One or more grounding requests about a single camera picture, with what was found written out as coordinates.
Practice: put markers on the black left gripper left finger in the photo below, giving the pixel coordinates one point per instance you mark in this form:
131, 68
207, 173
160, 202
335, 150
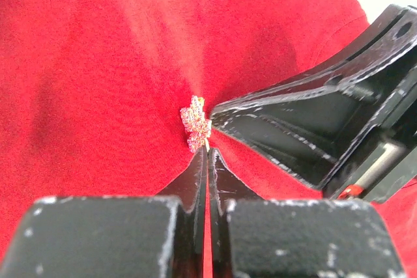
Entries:
115, 235

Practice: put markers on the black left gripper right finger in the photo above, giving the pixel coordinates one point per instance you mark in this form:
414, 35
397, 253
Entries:
254, 237

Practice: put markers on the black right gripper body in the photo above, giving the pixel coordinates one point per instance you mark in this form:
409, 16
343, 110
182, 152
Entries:
385, 160

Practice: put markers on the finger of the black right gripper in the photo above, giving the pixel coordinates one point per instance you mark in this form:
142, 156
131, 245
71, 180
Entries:
306, 130
390, 37

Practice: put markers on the red t-shirt garment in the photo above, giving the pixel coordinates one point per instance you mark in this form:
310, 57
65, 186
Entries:
91, 90

